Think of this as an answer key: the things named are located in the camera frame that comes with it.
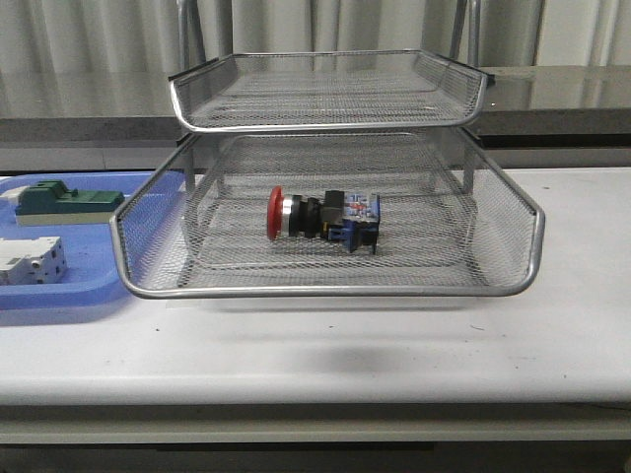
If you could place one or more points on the red emergency push button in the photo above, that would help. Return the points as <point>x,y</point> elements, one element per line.
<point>350,218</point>

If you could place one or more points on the silver mesh tray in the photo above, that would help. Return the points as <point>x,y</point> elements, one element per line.
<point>159,230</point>
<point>415,232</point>
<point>325,93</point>

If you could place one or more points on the blue plastic tray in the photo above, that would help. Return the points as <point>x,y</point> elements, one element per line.
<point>91,276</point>

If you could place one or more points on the grey stone counter ledge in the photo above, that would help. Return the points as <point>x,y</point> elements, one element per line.
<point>533,117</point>

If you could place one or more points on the green terminal block module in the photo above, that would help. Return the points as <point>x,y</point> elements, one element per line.
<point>51,202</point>

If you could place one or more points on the white circuit breaker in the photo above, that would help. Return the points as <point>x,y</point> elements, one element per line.
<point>32,261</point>

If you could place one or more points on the grey window curtain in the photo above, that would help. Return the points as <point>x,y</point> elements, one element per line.
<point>140,36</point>

